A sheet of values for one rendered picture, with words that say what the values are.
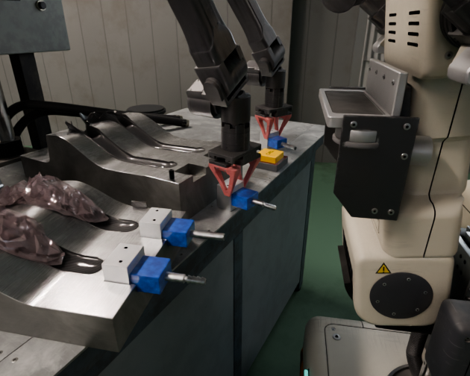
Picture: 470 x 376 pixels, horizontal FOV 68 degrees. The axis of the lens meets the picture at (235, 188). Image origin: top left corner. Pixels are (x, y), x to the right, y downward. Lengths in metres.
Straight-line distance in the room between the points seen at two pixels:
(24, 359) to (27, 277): 0.10
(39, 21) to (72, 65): 2.27
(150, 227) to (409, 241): 0.42
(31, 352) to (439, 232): 0.60
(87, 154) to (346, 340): 0.91
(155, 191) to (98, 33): 2.97
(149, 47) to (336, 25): 1.59
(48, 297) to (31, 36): 1.12
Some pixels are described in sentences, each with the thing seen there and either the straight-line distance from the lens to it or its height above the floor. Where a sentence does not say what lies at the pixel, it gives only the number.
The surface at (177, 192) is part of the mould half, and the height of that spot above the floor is 0.87.
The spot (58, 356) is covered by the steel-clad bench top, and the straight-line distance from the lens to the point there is 0.51.
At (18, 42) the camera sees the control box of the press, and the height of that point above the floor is 1.10.
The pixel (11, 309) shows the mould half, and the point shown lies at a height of 0.84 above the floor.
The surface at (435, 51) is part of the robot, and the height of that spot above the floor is 1.13.
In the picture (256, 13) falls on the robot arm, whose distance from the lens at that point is 0.99.
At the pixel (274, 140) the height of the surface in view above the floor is 0.84.
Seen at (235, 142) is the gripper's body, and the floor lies 0.96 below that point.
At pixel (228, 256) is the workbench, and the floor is 0.63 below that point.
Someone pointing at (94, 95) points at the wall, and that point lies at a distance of 3.72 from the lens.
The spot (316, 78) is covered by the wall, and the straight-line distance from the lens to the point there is 3.18.
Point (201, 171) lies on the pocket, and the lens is 0.75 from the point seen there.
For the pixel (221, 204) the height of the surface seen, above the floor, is 0.81.
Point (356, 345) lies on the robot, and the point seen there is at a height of 0.28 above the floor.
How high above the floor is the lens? 1.16
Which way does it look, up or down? 25 degrees down
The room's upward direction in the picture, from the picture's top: straight up
